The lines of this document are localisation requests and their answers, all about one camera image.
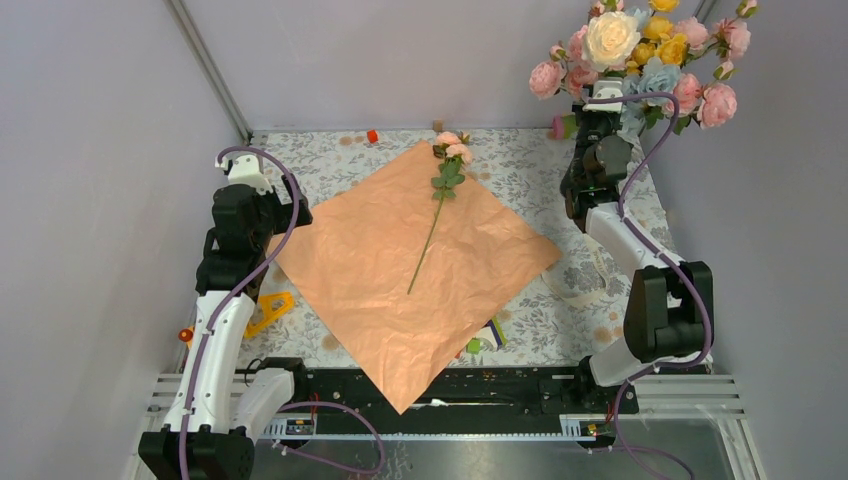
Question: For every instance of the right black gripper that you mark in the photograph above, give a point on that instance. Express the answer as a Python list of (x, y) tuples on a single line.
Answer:
[(580, 115)]

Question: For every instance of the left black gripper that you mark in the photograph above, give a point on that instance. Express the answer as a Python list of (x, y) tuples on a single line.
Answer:
[(285, 211)]

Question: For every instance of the blue flower stem bunch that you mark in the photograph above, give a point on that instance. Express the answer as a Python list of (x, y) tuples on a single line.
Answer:
[(656, 77)]

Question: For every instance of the peach wrapping paper sheet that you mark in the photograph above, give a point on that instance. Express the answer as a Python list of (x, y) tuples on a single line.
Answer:
[(404, 281)]

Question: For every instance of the yellow rose stem bunch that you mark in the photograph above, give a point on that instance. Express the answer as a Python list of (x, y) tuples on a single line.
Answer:
[(659, 39)]

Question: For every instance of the small pink rose stem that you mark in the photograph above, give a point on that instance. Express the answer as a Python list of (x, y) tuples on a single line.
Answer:
[(454, 155)]

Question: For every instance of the cream white rose stem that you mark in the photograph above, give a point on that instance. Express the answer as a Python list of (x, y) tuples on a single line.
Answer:
[(609, 40)]

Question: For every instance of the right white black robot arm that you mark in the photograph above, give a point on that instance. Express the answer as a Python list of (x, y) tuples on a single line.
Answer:
[(668, 317)]

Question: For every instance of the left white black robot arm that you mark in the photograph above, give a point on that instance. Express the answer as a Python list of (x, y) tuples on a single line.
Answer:
[(206, 434)]

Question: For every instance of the black vase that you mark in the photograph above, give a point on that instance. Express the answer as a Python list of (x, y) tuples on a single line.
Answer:
[(574, 180)]

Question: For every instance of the pink yellow green toy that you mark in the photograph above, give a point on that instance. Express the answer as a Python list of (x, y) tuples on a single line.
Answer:
[(563, 127)]

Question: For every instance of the pink rose stems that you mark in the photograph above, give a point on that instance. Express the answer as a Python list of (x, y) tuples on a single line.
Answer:
[(710, 59)]

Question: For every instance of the red yellow toy truck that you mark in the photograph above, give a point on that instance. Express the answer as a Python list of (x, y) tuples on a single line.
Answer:
[(272, 308)]

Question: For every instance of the green long toy block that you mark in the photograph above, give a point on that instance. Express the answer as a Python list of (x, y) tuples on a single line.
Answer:
[(498, 333)]

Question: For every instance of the white purple toy block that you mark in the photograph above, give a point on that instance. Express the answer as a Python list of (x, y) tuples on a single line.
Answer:
[(485, 334)]

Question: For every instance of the small green toy cube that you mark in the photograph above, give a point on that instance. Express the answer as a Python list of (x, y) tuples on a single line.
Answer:
[(473, 347)]

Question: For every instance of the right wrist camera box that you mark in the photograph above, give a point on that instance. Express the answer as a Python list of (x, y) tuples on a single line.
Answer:
[(606, 96)]

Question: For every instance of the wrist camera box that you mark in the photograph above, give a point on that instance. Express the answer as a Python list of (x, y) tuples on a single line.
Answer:
[(245, 169), (606, 96)]

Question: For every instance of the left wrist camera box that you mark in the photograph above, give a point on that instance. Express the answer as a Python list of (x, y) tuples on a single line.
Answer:
[(245, 169)]

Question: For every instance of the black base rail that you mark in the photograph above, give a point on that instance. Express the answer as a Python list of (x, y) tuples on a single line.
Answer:
[(343, 403)]

